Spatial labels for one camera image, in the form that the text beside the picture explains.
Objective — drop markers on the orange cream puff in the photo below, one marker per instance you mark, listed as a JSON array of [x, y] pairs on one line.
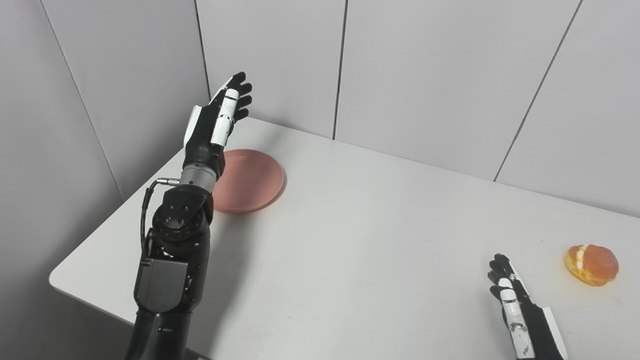
[[592, 265]]

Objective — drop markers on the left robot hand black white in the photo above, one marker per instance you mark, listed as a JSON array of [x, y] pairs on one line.
[[205, 135]]

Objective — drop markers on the pink round plate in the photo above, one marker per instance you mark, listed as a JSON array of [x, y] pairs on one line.
[[250, 182]]

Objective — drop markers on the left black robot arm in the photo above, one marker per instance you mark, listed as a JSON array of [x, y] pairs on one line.
[[170, 260]]

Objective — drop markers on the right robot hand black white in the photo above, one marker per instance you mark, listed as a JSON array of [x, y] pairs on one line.
[[525, 320]]

